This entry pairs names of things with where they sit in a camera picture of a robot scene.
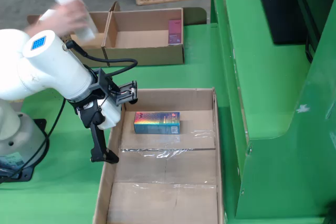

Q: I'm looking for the holographic rainbow product box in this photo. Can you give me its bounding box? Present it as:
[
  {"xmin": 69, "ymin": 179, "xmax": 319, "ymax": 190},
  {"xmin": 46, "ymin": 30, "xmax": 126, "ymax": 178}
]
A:
[{"xmin": 133, "ymin": 111, "xmax": 181, "ymax": 135}]

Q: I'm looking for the black cabinet cable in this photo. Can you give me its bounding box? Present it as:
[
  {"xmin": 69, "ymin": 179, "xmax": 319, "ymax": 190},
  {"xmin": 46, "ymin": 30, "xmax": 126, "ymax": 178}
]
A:
[{"xmin": 305, "ymin": 36, "xmax": 316, "ymax": 63}]

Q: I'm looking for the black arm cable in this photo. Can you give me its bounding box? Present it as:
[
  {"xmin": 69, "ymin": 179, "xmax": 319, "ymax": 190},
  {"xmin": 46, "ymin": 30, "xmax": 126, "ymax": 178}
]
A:
[{"xmin": 65, "ymin": 39, "xmax": 139, "ymax": 77}]

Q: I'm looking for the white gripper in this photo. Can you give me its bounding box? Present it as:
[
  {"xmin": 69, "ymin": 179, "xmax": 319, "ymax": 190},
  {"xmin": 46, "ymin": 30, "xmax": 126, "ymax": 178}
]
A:
[{"xmin": 77, "ymin": 99, "xmax": 123, "ymax": 165}]

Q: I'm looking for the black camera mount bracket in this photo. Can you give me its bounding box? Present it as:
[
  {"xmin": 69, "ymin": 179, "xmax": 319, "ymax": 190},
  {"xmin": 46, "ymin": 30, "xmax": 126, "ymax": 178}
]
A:
[{"xmin": 89, "ymin": 68, "xmax": 139, "ymax": 105}]

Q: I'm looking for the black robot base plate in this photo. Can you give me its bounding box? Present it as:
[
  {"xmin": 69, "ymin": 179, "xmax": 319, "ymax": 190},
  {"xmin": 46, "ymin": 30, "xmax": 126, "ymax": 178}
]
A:
[{"xmin": 0, "ymin": 118, "xmax": 48, "ymax": 183}]

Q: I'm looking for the black base cable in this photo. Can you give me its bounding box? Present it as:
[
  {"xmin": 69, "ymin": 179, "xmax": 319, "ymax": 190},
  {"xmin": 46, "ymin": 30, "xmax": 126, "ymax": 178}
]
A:
[{"xmin": 0, "ymin": 98, "xmax": 66, "ymax": 184}]

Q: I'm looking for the person's hand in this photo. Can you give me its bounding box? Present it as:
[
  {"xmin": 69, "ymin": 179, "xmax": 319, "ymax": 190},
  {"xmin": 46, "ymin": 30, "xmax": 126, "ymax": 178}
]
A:
[{"xmin": 26, "ymin": 0, "xmax": 89, "ymax": 37}]

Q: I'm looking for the dark olive rounded panel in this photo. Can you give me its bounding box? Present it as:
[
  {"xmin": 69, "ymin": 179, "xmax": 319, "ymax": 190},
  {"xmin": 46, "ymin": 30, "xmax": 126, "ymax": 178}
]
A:
[{"xmin": 183, "ymin": 7, "xmax": 207, "ymax": 26}]

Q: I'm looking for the maroon product box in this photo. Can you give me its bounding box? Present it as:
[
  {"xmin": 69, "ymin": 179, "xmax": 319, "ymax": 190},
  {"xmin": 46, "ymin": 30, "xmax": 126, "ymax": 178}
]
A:
[{"xmin": 167, "ymin": 19, "xmax": 183, "ymax": 46}]

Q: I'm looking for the divided cardboard box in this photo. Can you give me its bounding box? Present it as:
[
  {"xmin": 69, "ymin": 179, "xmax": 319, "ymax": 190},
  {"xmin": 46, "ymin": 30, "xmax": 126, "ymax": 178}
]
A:
[{"xmin": 27, "ymin": 1, "xmax": 185, "ymax": 67}]

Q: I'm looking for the black monitor panel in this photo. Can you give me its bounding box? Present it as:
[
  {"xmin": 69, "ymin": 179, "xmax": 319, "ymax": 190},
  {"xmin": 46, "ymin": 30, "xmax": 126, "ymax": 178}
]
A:
[{"xmin": 253, "ymin": 0, "xmax": 322, "ymax": 46}]

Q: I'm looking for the large open cardboard tray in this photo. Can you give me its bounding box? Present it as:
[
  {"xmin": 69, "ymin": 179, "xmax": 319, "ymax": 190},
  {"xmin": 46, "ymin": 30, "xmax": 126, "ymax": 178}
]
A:
[{"xmin": 92, "ymin": 87, "xmax": 226, "ymax": 224}]

